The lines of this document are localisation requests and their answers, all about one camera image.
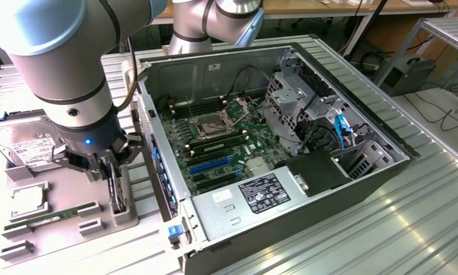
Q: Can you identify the green motherboard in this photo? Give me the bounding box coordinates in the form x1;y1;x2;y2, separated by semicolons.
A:
158;96;295;193

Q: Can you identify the green RAM stick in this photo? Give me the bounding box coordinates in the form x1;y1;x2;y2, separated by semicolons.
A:
2;206;87;230

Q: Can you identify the small silver heatsink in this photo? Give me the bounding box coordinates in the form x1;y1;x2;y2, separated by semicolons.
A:
245;159;271;176

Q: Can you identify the open black PC case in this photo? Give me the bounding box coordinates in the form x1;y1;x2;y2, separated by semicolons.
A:
130;41;421;275

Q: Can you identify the aluminium frame stand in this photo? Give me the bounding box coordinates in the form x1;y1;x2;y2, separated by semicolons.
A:
399;17;458;103

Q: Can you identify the black plastic air shroud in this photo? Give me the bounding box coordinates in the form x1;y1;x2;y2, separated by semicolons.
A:
273;151;353;198

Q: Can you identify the metal socket cover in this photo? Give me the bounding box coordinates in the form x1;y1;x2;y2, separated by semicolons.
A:
219;96;251;124

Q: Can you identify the silver hard disk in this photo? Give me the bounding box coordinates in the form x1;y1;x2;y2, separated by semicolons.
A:
0;115;63;173

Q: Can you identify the black looped wire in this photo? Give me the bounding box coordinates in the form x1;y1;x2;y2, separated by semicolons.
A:
230;65;273;100

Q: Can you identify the wooden desk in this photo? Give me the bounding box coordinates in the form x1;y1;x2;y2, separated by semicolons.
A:
146;0;458;62

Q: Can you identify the metal disk bay cage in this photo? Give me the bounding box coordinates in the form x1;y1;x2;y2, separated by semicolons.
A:
262;70;331;146

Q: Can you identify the grey parts rack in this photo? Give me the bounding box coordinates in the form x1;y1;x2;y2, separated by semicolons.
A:
0;162;139;262

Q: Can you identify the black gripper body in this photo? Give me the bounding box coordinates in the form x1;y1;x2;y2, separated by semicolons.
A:
53;110;129;157

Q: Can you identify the installed black RAM stick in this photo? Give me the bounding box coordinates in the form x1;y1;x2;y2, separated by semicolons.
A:
191;134;247;153

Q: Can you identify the blue expansion slot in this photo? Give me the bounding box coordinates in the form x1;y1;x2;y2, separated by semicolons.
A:
189;159;234;175

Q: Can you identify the CPU socket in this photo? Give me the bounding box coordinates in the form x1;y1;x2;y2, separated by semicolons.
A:
191;114;226;137

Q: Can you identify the silver power supply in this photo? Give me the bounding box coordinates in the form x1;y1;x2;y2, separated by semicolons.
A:
185;167;310;242

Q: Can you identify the silver CPU chip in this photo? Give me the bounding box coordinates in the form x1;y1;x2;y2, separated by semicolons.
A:
9;187;49;216

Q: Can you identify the black box with handle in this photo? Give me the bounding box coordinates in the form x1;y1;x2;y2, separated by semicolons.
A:
377;56;437;97

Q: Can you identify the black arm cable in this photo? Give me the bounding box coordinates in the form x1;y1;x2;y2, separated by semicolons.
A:
113;36;145;111

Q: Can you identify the blue SATA wire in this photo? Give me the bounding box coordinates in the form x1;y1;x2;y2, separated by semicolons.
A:
333;113;355;153

